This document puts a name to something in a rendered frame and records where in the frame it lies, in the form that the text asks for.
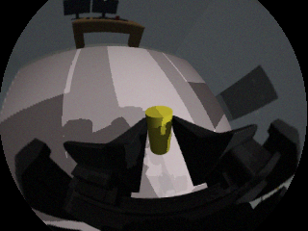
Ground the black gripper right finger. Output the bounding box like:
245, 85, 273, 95
172, 115, 258, 188

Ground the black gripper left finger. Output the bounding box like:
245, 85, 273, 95
63, 118, 147, 193

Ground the yellow cylinder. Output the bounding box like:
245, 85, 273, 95
145, 107, 173, 155

